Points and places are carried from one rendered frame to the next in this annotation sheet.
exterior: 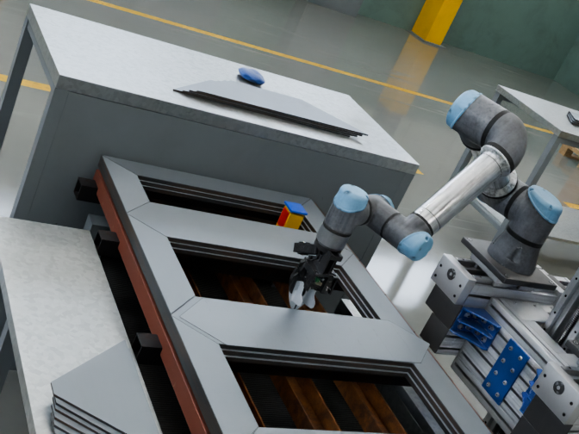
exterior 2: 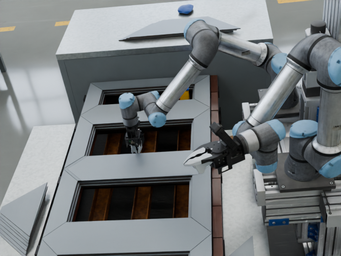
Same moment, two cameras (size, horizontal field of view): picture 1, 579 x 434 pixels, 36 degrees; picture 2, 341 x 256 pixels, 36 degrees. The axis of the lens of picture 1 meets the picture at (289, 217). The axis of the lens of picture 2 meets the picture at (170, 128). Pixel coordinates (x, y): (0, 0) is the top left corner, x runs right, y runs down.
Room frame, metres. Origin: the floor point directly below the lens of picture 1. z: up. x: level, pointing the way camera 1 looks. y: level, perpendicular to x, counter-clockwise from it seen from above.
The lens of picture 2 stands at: (0.61, -1.59, 2.56)
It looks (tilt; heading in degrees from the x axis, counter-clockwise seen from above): 38 degrees down; 42
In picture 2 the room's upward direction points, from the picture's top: 8 degrees counter-clockwise
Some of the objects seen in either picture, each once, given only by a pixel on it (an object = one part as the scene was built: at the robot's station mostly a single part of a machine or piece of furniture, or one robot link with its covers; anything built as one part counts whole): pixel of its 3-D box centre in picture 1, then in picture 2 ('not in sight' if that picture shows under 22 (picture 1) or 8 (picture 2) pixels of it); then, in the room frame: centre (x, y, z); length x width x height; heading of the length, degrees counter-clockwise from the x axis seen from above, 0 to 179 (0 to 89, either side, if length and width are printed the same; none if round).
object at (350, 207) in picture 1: (346, 209); (128, 105); (1.99, -0.12, 1.16); 0.09 x 0.08 x 0.11; 144
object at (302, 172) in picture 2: not in sight; (303, 159); (2.11, -0.95, 1.09); 0.15 x 0.15 x 0.10
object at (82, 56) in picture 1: (228, 91); (165, 25); (2.90, 0.37, 1.03); 1.30 x 0.60 x 0.04; 123
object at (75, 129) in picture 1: (198, 263); (172, 117); (2.67, 0.21, 0.50); 1.30 x 0.04 x 1.01; 123
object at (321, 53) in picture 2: not in sight; (330, 113); (2.04, -1.07, 1.41); 0.15 x 0.12 x 0.55; 62
